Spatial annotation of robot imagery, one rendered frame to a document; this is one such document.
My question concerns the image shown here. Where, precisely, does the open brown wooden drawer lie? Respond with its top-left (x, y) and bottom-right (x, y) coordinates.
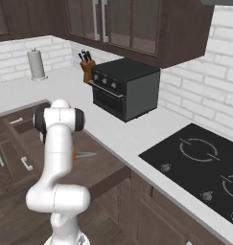
top-left (12, 125), bottom-right (132, 202)

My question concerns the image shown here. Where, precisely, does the brown wooden knife block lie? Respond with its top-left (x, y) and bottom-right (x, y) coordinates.
top-left (77, 49), bottom-right (97, 84)

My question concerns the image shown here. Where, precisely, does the brown drawer front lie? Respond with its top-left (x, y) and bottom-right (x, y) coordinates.
top-left (0, 102), bottom-right (53, 128)

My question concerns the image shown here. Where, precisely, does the black toaster oven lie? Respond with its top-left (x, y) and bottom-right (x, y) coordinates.
top-left (90, 57), bottom-right (162, 123)

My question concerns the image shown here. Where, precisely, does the black induction hob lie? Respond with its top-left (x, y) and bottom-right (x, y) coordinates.
top-left (138, 122), bottom-right (233, 230)

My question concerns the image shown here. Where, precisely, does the white paper towel roll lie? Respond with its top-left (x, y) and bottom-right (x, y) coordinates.
top-left (26, 47), bottom-right (49, 81)

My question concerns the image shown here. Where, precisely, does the brown base cupboard run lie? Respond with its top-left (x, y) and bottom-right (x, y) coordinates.
top-left (98, 170), bottom-right (226, 245)

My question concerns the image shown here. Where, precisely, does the glass cupboard door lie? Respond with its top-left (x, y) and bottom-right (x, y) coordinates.
top-left (67, 0), bottom-right (102, 42)
top-left (101, 0), bottom-right (161, 57)

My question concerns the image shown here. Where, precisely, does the brown base cupboard door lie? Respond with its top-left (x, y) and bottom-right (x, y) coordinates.
top-left (0, 136), bottom-right (45, 192)

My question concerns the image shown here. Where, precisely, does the orange handled knife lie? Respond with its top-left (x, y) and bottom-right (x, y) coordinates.
top-left (72, 151), bottom-right (99, 160)

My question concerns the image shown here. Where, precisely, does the silver drawer handle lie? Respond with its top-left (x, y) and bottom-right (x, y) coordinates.
top-left (9, 117), bottom-right (25, 125)

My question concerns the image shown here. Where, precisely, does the silver cupboard door handle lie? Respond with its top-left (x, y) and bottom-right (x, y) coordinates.
top-left (91, 0), bottom-right (101, 42)
top-left (101, 0), bottom-right (109, 44)

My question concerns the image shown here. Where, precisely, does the dark brown corner wall cupboard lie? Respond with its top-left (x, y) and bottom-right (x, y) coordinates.
top-left (0, 0), bottom-right (68, 43)

